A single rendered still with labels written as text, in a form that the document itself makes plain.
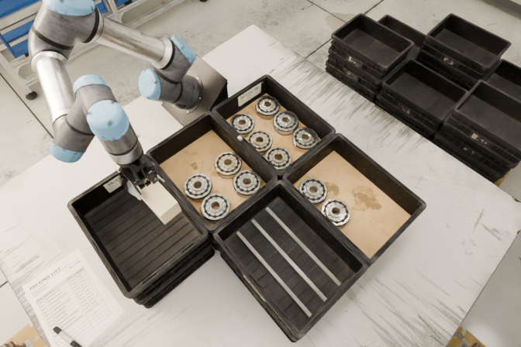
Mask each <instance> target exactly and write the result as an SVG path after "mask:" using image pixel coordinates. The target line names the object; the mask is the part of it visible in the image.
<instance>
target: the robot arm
mask: <svg viewBox="0 0 521 347"><path fill-rule="evenodd" d="M77 41H79V42H82V43H90V42H92V41H94V42H96V43H100V44H102V45H105V46H109V47H111V48H113V49H116V50H120V51H122V52H124V53H128V54H131V55H134V56H135V57H139V58H142V59H144V60H148V61H150V62H152V64H153V68H152V69H146V70H143V71H142V73H141V74H140V77H139V89H140V93H141V95H142V96H144V97H145V98H146V99H149V100H151V101H162V102H167V103H171V104H172V105H174V106H175V107H177V108H180V109H189V108H191V107H192V106H193V105H194V104H195V103H196V102H197V100H198V95H199V87H198V82H197V81H196V79H195V78H194V77H193V76H191V75H187V74H186V73H187V72H188V70H189V68H190V67H191V65H193V63H194V61H195V59H196V54H195V51H194V50H193V49H192V48H191V47H190V46H189V45H188V44H187V43H186V42H184V41H183V40H182V39H180V38H179V37H177V36H172V37H171V39H168V38H165V37H163V38H160V39H157V38H155V37H153V36H150V35H148V34H146V33H143V32H140V31H139V30H137V29H134V28H132V27H129V26H127V25H124V24H122V23H121V22H117V21H115V20H113V19H110V18H108V17H106V16H104V15H101V14H100V11H99V10H98V8H97V7H95V3H94V2H93V1H92V0H43V4H42V5H41V7H40V10H39V12H38V14H37V16H36V18H35V20H34V23H33V25H32V26H31V29H30V31H29V38H28V49H29V61H30V64H31V68H32V70H33V72H34V74H35V75H36V76H38V78H39V80H40V85H41V88H42V92H43V96H44V99H45V102H46V106H47V111H48V113H49V116H50V121H51V125H52V127H53V132H54V139H53V140H52V141H51V145H50V153H51V155H52V156H53V157H54V158H56V159H57V160H59V161H61V162H64V163H75V162H78V161H79V160H80V158H81V157H82V156H83V155H84V153H86V152H87V148H88V147H89V145H90V143H91V141H92V140H93V139H94V137H95V136H97V138H98V139H99V141H100V142H101V144H102V145H103V146H104V148H105V151H106V152H107V154H109V155H110V157H111V158H112V160H113V161H114V162H116V164H117V165H119V169H118V171H119V172H120V173H118V175H119V182H120V184H121V185H122V186H123V187H124V188H125V189H127V190H128V192H130V193H131V195H133V196H136V197H137V198H138V199H139V200H141V197H140V195H141V193H140V191H139V190H138V188H137V187H136V186H138V187H139V188H140V189H141V190H142V189H143V188H144V187H146V186H149V185H150V184H151V182H152V183H153V184H156V182H158V181H159V178H160V179H161V180H162V181H163V182H164V180H163V178H162V176H161V175H160V172H159V170H158V169H157V168H156V166H155V160H154V159H153V158H152V157H151V156H148V155H147V154H144V153H143V148H142V145H141V143H140V141H139V140H138V138H139V137H140V135H139V134H136V133H135V131H134V129H133V127H132V125H131V123H130V121H129V117H128V115H127V114H126V112H125V110H124V109H123V108H122V106H121V105H120V104H119V103H118V102H117V100H116V98H115V96H114V94H113V93H112V89H111V88H110V87H109V86H108V85H107V84H106V82H105V81H104V79H103V78H101V77H99V76H98V75H94V74H88V75H85V76H82V77H79V78H78V79H77V80H76V81H75V82H74V86H73V85H72V83H71V79H70V77H69V74H68V71H69V63H68V58H69V56H70V54H71V51H72V50H73V48H74V46H75V44H76V42H77ZM145 185H146V186H145ZM137 191H138V192H137Z"/></svg>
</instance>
